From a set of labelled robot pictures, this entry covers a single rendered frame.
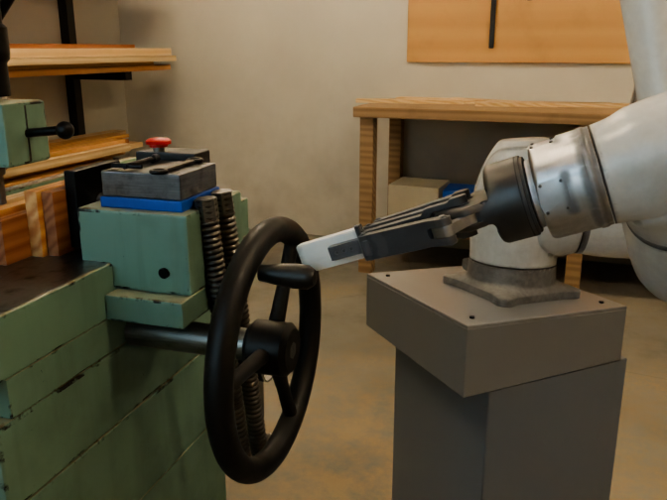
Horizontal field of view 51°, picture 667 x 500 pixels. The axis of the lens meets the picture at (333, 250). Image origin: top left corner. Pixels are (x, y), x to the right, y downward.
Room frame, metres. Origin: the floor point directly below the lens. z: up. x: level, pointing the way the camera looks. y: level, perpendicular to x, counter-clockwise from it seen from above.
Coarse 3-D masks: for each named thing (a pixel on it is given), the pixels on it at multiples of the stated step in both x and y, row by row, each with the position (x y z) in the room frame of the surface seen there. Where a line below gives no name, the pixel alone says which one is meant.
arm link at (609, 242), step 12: (612, 216) 1.13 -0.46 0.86; (600, 228) 1.13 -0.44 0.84; (612, 228) 1.13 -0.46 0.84; (588, 240) 1.14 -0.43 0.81; (600, 240) 1.14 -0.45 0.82; (612, 240) 1.13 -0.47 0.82; (624, 240) 1.13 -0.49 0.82; (576, 252) 1.18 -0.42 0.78; (588, 252) 1.17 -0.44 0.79; (600, 252) 1.16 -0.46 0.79; (612, 252) 1.15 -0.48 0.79; (624, 252) 1.15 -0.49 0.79
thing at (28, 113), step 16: (0, 112) 0.77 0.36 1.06; (16, 112) 0.79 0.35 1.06; (32, 112) 0.81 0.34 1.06; (0, 128) 0.77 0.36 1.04; (16, 128) 0.78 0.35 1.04; (0, 144) 0.77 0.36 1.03; (16, 144) 0.78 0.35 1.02; (32, 144) 0.80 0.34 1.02; (48, 144) 0.83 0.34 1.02; (0, 160) 0.77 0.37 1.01; (16, 160) 0.78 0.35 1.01; (32, 160) 0.80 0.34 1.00
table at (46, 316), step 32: (32, 256) 0.76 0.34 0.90; (64, 256) 0.76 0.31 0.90; (0, 288) 0.65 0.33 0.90; (32, 288) 0.65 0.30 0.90; (64, 288) 0.66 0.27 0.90; (96, 288) 0.71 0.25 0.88; (0, 320) 0.58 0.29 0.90; (32, 320) 0.61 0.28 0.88; (64, 320) 0.66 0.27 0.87; (96, 320) 0.70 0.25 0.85; (128, 320) 0.71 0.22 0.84; (160, 320) 0.70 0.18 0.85; (192, 320) 0.71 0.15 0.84; (0, 352) 0.57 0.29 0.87; (32, 352) 0.61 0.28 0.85
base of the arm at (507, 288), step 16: (464, 272) 1.24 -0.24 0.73; (480, 272) 1.17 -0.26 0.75; (496, 272) 1.15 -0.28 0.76; (512, 272) 1.14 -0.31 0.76; (528, 272) 1.14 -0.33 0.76; (544, 272) 1.15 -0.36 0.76; (464, 288) 1.20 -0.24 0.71; (480, 288) 1.16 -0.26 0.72; (496, 288) 1.14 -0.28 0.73; (512, 288) 1.14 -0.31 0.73; (528, 288) 1.14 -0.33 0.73; (544, 288) 1.15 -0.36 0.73; (560, 288) 1.17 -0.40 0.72; (576, 288) 1.18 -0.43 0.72; (496, 304) 1.11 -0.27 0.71; (512, 304) 1.10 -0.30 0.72
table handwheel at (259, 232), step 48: (288, 240) 0.75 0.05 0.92; (240, 288) 0.62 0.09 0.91; (288, 288) 0.75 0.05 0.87; (144, 336) 0.74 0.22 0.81; (192, 336) 0.73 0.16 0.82; (240, 336) 0.71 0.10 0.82; (288, 336) 0.70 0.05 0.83; (240, 384) 0.62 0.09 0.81; (288, 384) 0.74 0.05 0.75; (288, 432) 0.74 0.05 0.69; (240, 480) 0.62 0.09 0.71
